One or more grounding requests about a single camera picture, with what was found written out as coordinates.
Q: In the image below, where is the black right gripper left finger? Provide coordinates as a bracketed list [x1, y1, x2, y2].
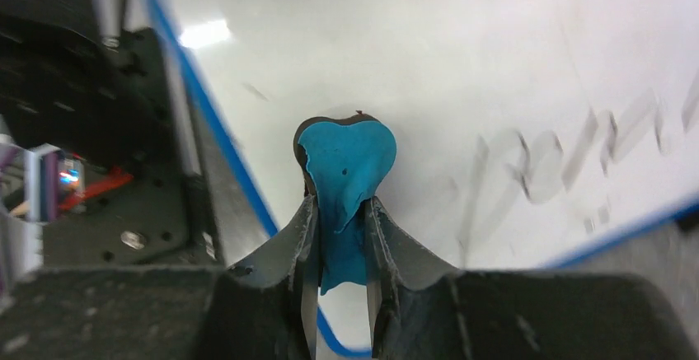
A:
[1, 196, 319, 359]

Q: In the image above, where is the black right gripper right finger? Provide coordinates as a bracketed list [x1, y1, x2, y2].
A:
[364, 198, 697, 359]

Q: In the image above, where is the blue whiteboard eraser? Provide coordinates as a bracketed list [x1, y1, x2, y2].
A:
[293, 112, 397, 294]

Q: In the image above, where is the blue framed whiteboard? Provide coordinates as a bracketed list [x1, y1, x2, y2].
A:
[146, 0, 698, 359]

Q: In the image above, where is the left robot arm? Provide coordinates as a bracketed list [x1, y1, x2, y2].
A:
[1, 0, 182, 178]

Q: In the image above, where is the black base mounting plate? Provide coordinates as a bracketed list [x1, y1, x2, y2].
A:
[43, 28, 223, 266]

